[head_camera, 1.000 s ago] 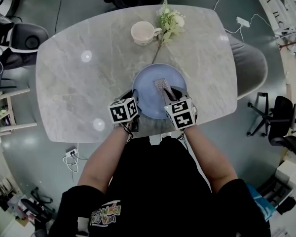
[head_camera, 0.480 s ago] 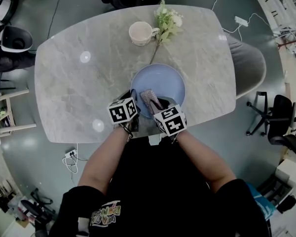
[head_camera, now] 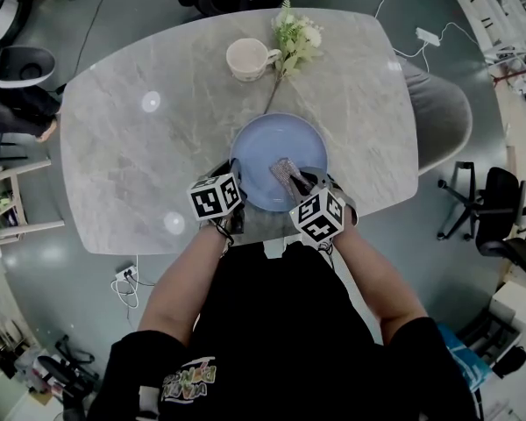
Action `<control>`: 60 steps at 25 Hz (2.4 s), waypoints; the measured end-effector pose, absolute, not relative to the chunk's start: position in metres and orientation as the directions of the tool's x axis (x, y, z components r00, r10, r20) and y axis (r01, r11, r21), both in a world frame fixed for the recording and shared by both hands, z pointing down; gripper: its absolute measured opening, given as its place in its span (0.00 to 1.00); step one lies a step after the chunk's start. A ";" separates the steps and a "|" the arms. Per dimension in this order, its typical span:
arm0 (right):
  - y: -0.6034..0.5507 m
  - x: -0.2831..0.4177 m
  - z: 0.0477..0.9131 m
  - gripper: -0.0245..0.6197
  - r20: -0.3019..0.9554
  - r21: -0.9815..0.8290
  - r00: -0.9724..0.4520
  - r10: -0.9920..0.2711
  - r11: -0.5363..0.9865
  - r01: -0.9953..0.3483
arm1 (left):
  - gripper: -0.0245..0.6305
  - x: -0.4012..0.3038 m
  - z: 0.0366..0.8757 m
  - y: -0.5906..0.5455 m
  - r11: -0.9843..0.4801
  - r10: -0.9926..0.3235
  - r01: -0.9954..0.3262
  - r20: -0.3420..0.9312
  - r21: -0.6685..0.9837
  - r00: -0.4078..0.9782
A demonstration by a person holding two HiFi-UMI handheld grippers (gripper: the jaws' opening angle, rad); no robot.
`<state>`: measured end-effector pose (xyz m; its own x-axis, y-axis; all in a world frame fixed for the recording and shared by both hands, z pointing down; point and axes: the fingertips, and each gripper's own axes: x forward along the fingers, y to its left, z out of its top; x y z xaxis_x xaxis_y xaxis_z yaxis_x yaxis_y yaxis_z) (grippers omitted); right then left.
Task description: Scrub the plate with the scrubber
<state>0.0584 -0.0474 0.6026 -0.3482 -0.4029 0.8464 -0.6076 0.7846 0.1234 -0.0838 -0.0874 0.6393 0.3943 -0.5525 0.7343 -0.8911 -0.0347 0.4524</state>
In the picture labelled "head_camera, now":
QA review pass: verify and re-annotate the coiled white cable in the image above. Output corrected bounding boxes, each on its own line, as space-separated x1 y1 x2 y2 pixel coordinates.
110 274 142 310

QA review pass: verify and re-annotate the silver mesh scrubber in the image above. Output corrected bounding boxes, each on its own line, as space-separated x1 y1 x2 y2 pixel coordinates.
269 157 310 201

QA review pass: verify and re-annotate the wooden shelf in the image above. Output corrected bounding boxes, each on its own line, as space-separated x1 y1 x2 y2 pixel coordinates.
0 158 67 246

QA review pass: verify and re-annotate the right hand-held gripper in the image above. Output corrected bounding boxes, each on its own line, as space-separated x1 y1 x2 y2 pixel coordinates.
288 168 359 246

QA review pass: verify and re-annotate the person's left forearm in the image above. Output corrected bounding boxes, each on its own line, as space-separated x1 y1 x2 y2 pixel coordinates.
138 222 231 348

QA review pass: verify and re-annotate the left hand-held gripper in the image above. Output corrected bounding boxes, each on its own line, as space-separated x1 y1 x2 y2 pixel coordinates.
186 159 248 236

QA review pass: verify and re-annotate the white and black headset device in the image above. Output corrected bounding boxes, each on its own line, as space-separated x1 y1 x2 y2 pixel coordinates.
0 45 57 89

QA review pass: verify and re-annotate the blue plate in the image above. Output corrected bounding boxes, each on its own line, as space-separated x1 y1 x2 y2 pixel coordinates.
229 111 330 213

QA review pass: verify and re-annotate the white cup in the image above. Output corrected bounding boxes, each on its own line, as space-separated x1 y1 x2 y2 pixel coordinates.
225 37 283 82

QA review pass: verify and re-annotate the person's right forearm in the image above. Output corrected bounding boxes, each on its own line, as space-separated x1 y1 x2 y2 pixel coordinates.
328 225 429 346

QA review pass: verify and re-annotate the black office chair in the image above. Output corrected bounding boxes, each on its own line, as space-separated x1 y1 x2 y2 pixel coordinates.
437 161 526 287

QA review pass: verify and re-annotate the white cardboard box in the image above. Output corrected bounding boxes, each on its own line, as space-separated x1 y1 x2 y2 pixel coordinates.
488 278 526 361

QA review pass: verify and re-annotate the person's black printed shirt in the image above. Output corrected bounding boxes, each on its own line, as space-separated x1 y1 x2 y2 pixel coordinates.
87 239 483 421

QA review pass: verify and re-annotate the white power adapter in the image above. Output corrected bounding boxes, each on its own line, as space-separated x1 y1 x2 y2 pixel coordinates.
415 26 442 47

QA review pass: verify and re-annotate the black floor cable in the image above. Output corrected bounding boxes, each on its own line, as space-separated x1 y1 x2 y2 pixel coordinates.
68 0 116 75

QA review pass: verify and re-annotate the grey shell chair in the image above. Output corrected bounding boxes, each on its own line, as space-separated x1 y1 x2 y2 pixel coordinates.
394 54 473 177

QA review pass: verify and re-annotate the white artificial flower sprig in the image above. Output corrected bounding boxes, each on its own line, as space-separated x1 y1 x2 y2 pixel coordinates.
262 0 326 114

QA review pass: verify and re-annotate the blue plastic bag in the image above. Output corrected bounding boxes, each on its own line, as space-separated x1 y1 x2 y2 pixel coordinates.
437 322 494 392

